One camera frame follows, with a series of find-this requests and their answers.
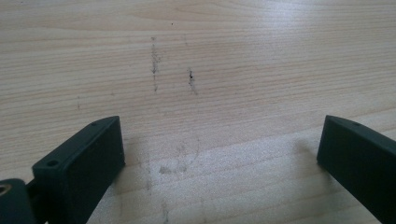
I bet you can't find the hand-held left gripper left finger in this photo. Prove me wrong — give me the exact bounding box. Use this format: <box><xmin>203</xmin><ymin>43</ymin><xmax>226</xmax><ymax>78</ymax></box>
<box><xmin>32</xmin><ymin>115</ymin><xmax>126</xmax><ymax>224</ymax></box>

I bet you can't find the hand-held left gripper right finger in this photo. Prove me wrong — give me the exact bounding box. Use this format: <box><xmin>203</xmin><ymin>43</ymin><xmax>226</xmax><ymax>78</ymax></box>
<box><xmin>316</xmin><ymin>114</ymin><xmax>396</xmax><ymax>224</ymax></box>

